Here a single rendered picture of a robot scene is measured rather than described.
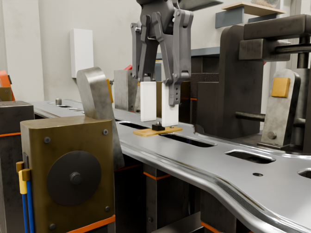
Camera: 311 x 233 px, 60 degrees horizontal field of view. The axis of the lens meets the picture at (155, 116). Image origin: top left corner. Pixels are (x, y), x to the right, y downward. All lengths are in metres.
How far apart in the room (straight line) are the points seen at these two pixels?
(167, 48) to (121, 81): 0.38
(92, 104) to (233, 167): 0.17
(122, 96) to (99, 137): 0.48
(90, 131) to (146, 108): 0.19
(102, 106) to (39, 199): 0.12
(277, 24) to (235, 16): 3.66
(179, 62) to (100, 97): 0.14
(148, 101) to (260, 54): 0.21
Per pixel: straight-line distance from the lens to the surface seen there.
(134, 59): 0.49
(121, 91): 0.79
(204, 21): 4.27
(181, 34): 0.40
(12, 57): 2.89
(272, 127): 0.46
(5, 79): 0.94
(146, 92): 0.47
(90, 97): 0.31
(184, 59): 0.40
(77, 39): 3.08
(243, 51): 0.53
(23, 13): 2.95
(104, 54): 3.34
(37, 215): 0.31
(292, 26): 0.49
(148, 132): 0.44
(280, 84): 0.46
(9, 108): 0.66
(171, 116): 0.43
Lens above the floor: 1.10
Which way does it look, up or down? 9 degrees down
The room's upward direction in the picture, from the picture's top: straight up
